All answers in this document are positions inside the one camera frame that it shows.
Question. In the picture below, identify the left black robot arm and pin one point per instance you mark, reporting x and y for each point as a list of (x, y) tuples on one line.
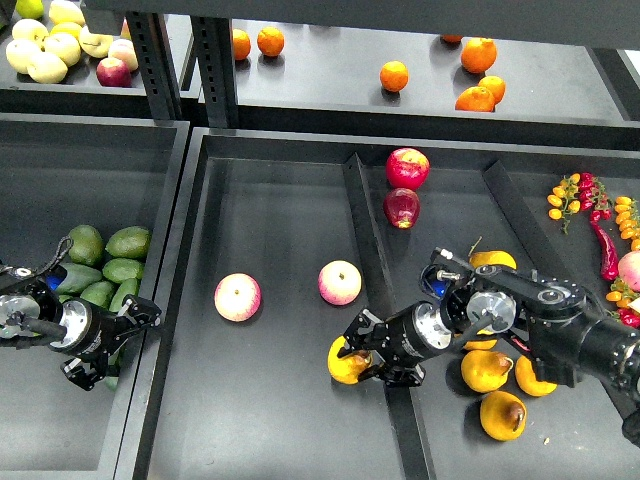
[(36, 312)]

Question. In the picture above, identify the dark red apple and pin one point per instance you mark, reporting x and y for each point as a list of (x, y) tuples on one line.
[(402, 207)]

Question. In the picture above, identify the bright red apple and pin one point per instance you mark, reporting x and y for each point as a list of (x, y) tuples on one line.
[(407, 168)]

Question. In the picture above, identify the black shelf post left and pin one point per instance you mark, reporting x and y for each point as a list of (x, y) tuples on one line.
[(151, 44)]

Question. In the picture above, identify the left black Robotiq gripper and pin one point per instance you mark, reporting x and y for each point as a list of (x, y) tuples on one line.
[(94, 333)]

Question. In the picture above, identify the yellow pear with stem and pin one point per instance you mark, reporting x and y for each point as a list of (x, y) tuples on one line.
[(346, 370)]

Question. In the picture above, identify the yellow cherry tomato vine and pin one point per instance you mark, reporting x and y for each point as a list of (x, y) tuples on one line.
[(563, 201)]

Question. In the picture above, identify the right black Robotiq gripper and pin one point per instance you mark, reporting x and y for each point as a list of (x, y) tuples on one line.
[(405, 339)]

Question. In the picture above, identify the pink apple centre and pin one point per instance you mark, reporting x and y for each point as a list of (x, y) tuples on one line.
[(339, 282)]

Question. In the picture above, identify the pink apple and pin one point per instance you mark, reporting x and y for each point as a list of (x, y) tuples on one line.
[(339, 282), (237, 297)]

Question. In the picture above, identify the yellow pear centre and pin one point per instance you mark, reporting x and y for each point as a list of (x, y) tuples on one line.
[(485, 371)]

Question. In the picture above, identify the black upper left tray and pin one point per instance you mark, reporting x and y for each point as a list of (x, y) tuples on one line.
[(80, 92)]

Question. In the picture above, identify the orange cherry tomato vine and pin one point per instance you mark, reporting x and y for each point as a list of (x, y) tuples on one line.
[(627, 220)]

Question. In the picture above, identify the black tray divider left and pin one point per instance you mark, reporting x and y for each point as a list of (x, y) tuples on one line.
[(413, 446)]

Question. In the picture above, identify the black upper shelf tray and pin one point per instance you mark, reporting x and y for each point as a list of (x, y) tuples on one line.
[(327, 81)]

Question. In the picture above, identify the white label card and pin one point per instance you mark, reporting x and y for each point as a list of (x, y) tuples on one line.
[(634, 305)]

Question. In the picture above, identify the red cherry tomato vine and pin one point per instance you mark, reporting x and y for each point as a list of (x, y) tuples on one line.
[(594, 198)]

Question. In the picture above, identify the red apple on shelf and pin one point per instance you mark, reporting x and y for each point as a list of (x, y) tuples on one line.
[(113, 72)]

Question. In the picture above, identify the mixed cherry tomato cluster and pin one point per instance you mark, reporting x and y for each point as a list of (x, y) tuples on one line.
[(620, 296)]

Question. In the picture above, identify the red chili pepper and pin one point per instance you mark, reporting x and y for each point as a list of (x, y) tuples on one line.
[(609, 257)]

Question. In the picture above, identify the yellow pear middle left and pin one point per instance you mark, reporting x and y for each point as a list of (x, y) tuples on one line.
[(482, 345)]

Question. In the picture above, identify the yellow pear bottom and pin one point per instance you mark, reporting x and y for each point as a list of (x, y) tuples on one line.
[(503, 416)]

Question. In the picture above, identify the yellow pear right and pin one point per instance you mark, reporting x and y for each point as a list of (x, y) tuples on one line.
[(528, 382)]

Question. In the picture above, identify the yellow pear upper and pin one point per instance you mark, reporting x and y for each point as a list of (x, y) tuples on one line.
[(478, 257)]

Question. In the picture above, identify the orange front right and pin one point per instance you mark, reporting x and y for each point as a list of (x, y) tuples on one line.
[(476, 98)]

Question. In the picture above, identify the green avocado lower centre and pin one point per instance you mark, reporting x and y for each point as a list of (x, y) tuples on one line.
[(99, 293)]

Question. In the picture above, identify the green avocado top left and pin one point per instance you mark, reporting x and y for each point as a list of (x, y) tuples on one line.
[(88, 245)]

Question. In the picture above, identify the black centre tray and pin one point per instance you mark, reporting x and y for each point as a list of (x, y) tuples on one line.
[(254, 399)]

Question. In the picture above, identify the green avocado middle right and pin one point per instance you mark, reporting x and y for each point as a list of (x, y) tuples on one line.
[(118, 270)]

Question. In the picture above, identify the green avocado lower right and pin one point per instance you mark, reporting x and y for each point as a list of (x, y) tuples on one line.
[(127, 287)]

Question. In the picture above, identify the black shelf post right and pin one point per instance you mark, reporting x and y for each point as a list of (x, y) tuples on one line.
[(213, 45)]

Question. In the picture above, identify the black shelf post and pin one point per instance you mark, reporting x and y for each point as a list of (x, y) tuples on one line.
[(213, 45), (151, 44)]

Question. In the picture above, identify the pink apple left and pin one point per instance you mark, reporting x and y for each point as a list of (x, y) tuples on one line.
[(237, 297)]

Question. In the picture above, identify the pink peach right edge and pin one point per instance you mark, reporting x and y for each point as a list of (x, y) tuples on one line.
[(629, 270)]

